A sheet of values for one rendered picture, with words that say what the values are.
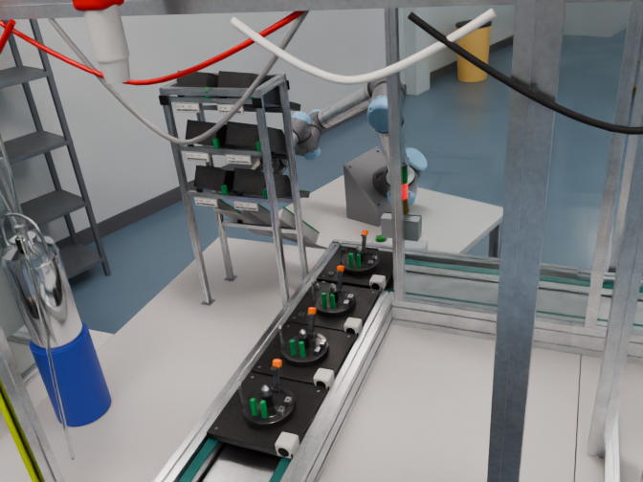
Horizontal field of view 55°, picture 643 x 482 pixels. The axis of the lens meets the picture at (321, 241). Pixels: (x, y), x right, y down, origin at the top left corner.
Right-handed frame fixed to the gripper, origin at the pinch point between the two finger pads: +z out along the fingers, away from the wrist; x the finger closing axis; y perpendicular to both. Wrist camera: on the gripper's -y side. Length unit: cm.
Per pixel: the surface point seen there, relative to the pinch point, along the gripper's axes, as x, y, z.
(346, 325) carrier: -58, 13, 39
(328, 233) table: -3, 51, -15
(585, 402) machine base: -123, 34, 30
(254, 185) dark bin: -18.2, -14.5, 13.6
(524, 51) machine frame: -130, -99, 52
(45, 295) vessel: -9, -43, 80
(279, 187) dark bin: -21.4, -7.7, 7.9
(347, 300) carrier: -52, 15, 30
